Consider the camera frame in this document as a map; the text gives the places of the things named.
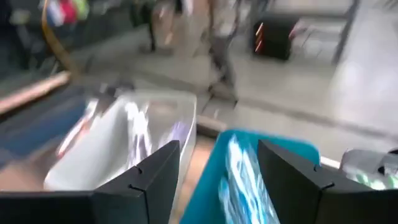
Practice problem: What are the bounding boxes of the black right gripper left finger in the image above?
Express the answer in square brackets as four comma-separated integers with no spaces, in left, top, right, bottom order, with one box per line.
[0,139,181,224]

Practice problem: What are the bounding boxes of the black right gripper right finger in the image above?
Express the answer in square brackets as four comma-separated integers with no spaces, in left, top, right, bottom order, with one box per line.
[257,139,398,224]

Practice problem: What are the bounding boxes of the green toothbrush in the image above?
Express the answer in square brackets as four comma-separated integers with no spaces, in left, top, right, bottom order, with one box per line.
[349,172,398,190]

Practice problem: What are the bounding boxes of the blue toothbrush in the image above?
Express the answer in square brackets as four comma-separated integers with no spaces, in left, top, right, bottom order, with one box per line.
[217,135,281,224]

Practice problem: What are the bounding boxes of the clear translucent plastic bin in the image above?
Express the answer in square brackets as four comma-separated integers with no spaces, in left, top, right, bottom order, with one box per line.
[338,148,398,191]

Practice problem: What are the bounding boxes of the blue plastic bin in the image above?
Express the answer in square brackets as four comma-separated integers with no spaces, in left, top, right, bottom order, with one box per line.
[179,129,322,224]

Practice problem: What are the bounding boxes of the blue plastic lid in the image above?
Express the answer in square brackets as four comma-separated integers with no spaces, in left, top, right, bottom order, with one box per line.
[0,90,88,158]

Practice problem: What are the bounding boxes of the black cabinet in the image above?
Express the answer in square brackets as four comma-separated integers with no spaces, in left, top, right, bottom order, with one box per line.
[252,14,300,62]

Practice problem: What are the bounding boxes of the person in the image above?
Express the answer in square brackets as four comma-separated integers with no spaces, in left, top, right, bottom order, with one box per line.
[155,0,245,101]

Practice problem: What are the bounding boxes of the green and white box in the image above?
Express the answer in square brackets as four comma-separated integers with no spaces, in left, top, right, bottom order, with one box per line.
[73,0,91,21]

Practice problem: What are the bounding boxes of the red box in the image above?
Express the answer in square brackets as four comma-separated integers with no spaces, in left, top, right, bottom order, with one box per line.
[60,0,78,25]

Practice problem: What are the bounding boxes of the blue and white box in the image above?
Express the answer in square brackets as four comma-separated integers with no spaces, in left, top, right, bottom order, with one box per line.
[45,0,65,26]

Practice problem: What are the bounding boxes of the yellow cable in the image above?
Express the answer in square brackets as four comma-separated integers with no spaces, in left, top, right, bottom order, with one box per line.
[41,0,82,79]

